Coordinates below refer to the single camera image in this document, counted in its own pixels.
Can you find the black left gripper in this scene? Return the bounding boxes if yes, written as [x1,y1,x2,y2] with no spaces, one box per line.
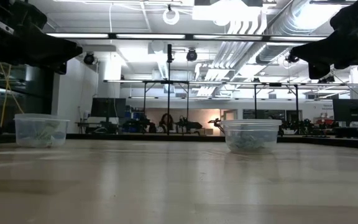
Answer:
[0,29,83,76]

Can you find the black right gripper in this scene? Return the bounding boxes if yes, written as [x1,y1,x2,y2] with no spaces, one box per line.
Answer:
[290,29,358,80]

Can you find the clear plastic bin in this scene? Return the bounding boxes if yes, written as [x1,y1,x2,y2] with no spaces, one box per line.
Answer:
[14,113,70,148]
[220,119,283,154]

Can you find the black round ceiling lamp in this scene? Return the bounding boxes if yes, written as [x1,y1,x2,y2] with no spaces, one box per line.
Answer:
[83,52,96,66]
[185,48,198,62]
[285,53,301,64]

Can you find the LED light strip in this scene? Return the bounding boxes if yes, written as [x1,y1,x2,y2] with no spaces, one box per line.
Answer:
[269,35,328,42]
[193,34,264,40]
[116,34,186,40]
[46,33,109,39]

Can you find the black computer monitor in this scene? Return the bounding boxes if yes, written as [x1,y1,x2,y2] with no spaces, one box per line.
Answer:
[332,98,358,123]
[90,97,127,119]

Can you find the blue storage crates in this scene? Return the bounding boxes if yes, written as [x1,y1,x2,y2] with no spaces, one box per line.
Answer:
[124,106,146,133]

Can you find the black vertical pole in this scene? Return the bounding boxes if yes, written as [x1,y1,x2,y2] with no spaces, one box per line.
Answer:
[166,43,175,136]

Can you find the person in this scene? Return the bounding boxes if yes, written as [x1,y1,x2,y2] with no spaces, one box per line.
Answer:
[158,112,175,134]

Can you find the yellow cable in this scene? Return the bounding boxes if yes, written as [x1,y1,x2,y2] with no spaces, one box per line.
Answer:
[0,62,25,129]

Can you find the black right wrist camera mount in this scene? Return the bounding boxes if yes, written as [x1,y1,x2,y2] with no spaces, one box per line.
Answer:
[330,0,358,38]

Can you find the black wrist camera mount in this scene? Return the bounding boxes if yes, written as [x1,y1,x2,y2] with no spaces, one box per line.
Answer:
[0,0,48,34]
[330,0,358,38]

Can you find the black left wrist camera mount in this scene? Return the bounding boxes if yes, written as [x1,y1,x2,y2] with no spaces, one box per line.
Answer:
[0,0,48,34]

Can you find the black metal rig frame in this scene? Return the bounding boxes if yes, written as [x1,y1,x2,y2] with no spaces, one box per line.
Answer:
[142,80,191,136]
[253,82,300,123]

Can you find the white coiled cable ring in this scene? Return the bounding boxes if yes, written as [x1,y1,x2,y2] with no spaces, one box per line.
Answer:
[162,7,180,26]

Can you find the black table border rail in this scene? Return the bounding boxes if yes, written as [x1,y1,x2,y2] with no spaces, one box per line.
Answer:
[65,133,358,151]

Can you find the black overhead frame beam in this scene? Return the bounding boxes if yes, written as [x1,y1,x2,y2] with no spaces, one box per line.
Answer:
[44,32,331,44]

